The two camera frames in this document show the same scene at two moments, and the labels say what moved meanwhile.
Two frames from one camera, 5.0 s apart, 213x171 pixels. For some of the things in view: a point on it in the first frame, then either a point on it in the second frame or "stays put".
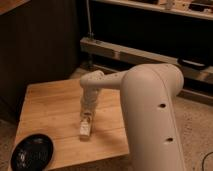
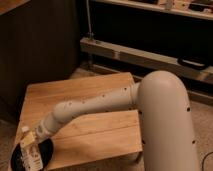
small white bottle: x=85 y=129 → x=30 y=150
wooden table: x=54 y=109 stays put
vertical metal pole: x=90 y=33 stays put
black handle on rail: x=192 y=63 stays put
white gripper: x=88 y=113 → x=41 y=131
